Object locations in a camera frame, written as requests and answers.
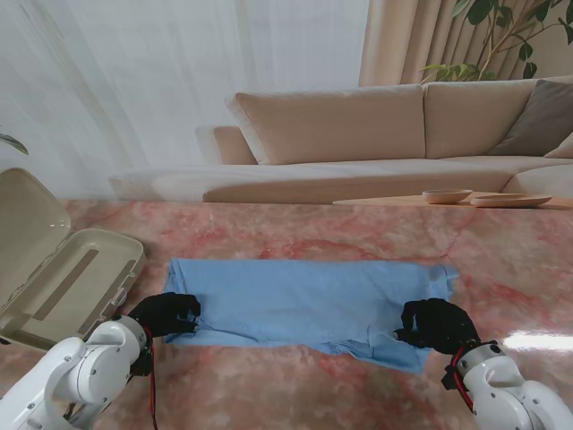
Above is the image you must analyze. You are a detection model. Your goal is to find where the red left arm cable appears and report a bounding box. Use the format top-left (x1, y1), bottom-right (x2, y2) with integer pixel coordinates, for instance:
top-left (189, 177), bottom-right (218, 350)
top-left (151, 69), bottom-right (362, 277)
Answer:
top-left (142, 326), bottom-right (160, 430)

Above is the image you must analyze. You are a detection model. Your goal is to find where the beige sectional sofa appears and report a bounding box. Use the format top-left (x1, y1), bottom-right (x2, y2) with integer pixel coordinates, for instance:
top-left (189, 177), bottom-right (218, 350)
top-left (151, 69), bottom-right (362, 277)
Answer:
top-left (109, 75), bottom-right (573, 205)

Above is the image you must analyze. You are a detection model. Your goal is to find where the beige pleated curtain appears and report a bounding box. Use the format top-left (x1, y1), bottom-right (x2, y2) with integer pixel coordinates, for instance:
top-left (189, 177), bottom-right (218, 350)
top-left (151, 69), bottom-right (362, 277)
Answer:
top-left (357, 0), bottom-right (573, 87)

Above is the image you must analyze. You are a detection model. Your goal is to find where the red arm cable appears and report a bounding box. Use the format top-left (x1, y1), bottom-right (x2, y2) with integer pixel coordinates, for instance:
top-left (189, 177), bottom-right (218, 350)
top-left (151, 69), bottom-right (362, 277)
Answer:
top-left (449, 348), bottom-right (475, 413)
top-left (142, 326), bottom-right (160, 430)

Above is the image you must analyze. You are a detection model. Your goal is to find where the flat wooden tray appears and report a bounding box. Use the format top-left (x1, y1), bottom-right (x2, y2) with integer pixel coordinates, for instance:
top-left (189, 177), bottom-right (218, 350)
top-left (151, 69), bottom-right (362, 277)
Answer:
top-left (469, 193), bottom-right (554, 209)

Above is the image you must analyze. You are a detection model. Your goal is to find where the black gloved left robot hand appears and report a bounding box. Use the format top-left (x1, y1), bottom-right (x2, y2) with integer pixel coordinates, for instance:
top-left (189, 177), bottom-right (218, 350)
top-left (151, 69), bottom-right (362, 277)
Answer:
top-left (129, 292), bottom-right (202, 338)

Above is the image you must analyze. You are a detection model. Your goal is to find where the tall green leafy plant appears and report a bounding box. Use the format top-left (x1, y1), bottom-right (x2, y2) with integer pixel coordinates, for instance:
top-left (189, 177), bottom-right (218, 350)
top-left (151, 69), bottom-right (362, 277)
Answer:
top-left (420, 0), bottom-right (573, 82)

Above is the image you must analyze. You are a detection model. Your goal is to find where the grey sofa cushion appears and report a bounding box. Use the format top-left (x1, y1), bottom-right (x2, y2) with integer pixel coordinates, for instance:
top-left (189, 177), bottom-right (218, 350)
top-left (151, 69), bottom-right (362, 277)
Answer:
top-left (490, 79), bottom-right (573, 158)

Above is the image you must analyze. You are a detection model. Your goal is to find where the single green plant leaf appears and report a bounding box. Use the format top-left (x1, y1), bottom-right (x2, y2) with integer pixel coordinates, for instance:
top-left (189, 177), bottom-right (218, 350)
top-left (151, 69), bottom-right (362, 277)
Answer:
top-left (0, 133), bottom-right (30, 156)

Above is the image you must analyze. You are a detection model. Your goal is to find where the beige hard-shell suitcase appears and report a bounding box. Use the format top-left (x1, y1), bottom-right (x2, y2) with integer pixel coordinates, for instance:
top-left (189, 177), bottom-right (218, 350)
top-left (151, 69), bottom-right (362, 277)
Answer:
top-left (0, 168), bottom-right (147, 353)

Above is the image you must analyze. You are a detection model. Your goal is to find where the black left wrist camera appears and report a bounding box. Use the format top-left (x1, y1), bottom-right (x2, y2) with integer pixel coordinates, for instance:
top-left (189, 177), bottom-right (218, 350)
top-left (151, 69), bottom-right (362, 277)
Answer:
top-left (129, 348), bottom-right (153, 377)

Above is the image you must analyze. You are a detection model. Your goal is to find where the light blue button shirt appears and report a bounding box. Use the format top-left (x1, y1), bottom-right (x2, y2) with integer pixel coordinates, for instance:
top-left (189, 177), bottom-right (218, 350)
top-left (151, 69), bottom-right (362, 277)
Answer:
top-left (163, 257), bottom-right (460, 376)

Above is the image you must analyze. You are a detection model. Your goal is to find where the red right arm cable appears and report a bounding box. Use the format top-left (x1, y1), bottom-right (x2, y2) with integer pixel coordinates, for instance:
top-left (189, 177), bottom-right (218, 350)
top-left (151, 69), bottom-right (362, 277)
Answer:
top-left (449, 348), bottom-right (475, 413)

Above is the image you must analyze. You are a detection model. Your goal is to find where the white sheer curtain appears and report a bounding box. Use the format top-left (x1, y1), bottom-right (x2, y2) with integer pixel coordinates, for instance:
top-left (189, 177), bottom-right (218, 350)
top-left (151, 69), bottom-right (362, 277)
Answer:
top-left (0, 0), bottom-right (372, 201)

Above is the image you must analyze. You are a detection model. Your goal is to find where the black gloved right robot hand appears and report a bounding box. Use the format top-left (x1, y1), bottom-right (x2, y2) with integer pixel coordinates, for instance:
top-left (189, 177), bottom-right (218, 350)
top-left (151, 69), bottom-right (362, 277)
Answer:
top-left (393, 297), bottom-right (479, 357)

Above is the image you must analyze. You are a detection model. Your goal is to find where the cream sofa cushion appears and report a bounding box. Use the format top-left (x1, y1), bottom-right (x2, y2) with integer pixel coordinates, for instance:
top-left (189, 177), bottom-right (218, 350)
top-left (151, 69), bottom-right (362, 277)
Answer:
top-left (543, 133), bottom-right (573, 159)

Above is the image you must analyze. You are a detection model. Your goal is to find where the round wooden bowl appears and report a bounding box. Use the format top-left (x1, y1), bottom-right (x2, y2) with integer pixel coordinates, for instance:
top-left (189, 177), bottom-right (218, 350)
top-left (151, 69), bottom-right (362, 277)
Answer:
top-left (423, 188), bottom-right (475, 205)

